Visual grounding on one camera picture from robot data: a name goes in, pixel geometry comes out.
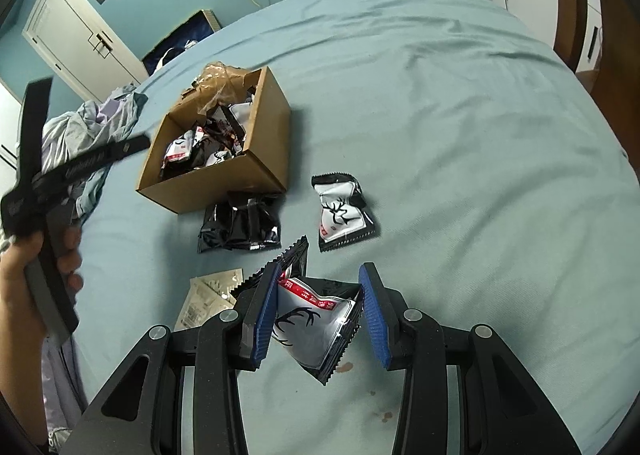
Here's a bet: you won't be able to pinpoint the white door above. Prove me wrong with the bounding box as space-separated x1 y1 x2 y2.
22 0 146 100

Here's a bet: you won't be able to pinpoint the person's left hand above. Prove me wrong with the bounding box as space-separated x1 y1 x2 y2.
0 225 84 336

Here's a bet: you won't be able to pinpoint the metal door handle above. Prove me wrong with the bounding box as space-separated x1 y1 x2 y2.
87 32 115 60

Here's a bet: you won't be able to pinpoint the crumpled clear plastic tape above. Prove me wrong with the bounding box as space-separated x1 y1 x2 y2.
192 62 251 113

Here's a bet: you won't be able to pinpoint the pile of black snack packets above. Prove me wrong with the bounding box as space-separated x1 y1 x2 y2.
160 102 256 180

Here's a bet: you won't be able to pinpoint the person's left forearm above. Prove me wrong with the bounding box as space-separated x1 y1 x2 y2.
0 325 51 451

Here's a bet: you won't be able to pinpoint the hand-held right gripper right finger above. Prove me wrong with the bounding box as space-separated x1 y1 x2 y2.
359 262 583 455

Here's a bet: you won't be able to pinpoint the crumpled grey clothes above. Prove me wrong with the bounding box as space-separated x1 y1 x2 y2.
40 84 150 236

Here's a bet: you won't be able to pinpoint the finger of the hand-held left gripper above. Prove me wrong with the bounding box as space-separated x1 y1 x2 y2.
37 135 151 196
17 78 53 186

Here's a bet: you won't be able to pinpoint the dark blue framed picture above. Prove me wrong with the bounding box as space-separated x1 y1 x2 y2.
141 10 222 80

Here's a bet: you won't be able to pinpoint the beige paper sachet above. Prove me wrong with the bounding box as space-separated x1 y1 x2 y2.
175 267 245 331

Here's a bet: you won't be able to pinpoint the teal bed sheet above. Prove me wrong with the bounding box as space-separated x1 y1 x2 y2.
75 0 631 455

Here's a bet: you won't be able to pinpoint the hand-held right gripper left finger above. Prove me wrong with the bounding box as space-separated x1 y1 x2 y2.
75 262 281 455

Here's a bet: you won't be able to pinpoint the lilac cloth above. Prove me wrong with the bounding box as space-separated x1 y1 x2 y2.
42 330 91 455

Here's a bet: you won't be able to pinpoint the brown cardboard box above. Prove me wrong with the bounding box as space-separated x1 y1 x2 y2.
136 66 292 214

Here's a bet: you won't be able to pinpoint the deer print snack packet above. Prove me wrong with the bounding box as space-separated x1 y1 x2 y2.
234 236 363 386
311 172 379 252
197 191 284 254

